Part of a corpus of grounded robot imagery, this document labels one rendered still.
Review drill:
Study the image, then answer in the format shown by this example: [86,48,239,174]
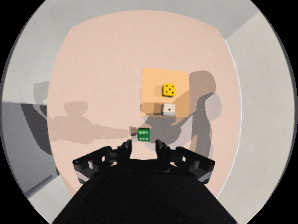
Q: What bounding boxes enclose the orange flat mat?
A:
[141,68,189,118]

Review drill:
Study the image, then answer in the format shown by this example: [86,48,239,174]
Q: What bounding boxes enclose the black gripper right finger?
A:
[153,139,215,184]

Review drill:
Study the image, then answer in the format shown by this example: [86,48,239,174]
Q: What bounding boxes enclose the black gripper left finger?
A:
[72,139,134,184]

